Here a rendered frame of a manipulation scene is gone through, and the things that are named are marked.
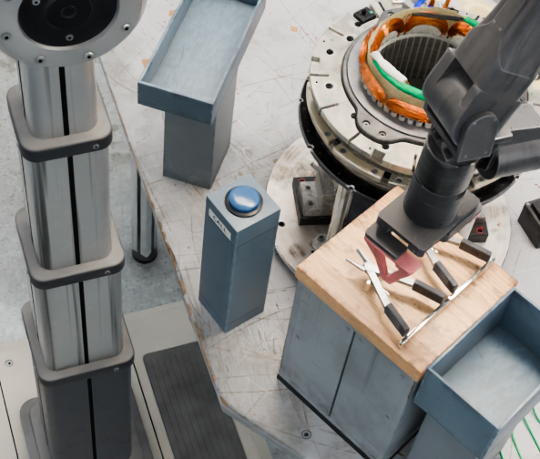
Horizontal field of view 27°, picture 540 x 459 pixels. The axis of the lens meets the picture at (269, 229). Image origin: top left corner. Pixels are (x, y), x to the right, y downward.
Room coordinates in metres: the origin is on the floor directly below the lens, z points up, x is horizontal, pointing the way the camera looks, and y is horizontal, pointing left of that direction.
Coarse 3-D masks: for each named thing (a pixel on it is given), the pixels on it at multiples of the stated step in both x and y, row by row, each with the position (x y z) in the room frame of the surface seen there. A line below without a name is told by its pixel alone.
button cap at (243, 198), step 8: (232, 192) 0.90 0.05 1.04; (240, 192) 0.90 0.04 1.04; (248, 192) 0.90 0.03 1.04; (256, 192) 0.90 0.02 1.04; (232, 200) 0.88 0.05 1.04; (240, 200) 0.89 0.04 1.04; (248, 200) 0.89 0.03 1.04; (256, 200) 0.89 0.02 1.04; (232, 208) 0.88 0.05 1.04; (240, 208) 0.88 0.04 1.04; (248, 208) 0.88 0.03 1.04; (256, 208) 0.88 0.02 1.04
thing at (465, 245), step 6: (462, 240) 0.84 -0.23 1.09; (468, 240) 0.84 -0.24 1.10; (462, 246) 0.84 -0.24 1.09; (468, 246) 0.84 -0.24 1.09; (474, 246) 0.84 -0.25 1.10; (480, 246) 0.84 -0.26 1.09; (468, 252) 0.83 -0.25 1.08; (474, 252) 0.83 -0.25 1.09; (480, 252) 0.83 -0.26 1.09; (486, 252) 0.83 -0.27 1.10; (492, 252) 0.83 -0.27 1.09; (480, 258) 0.83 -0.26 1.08; (486, 258) 0.83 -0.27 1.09
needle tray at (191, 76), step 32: (192, 0) 1.25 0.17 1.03; (224, 0) 1.27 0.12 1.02; (256, 0) 1.27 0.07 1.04; (192, 32) 1.19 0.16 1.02; (224, 32) 1.20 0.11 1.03; (160, 64) 1.12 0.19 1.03; (192, 64) 1.13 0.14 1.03; (224, 64) 1.14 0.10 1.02; (160, 96) 1.04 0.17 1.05; (192, 96) 1.07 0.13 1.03; (224, 96) 1.08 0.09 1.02; (192, 128) 1.10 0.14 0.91; (224, 128) 1.15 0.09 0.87; (192, 160) 1.10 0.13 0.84
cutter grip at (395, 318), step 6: (390, 306) 0.73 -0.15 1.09; (384, 312) 0.73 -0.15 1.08; (390, 312) 0.72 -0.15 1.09; (396, 312) 0.72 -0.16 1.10; (390, 318) 0.72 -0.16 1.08; (396, 318) 0.72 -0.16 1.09; (396, 324) 0.71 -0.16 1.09; (402, 324) 0.71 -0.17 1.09; (402, 330) 0.70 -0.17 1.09; (408, 330) 0.70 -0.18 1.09; (402, 336) 0.70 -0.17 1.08
